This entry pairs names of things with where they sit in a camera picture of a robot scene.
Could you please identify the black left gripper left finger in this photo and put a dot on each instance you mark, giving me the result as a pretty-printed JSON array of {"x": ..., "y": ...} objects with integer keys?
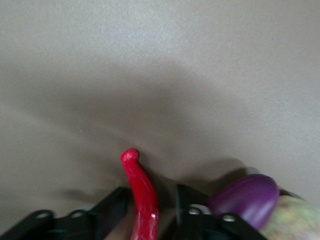
[{"x": 62, "y": 227}]

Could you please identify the brown table cover sheet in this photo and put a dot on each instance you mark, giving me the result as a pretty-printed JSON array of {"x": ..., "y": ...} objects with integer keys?
[{"x": 160, "y": 75}]

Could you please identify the purple eggplant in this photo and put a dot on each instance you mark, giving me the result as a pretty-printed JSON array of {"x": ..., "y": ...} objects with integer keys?
[{"x": 247, "y": 197}]

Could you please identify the green pink peach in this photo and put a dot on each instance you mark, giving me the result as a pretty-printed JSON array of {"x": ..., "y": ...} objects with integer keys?
[{"x": 295, "y": 220}]

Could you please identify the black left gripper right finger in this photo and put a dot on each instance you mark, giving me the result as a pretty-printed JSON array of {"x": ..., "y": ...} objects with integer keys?
[{"x": 190, "y": 225}]

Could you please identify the red chili pepper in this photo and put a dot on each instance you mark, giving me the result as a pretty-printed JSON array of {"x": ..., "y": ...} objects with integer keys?
[{"x": 142, "y": 195}]

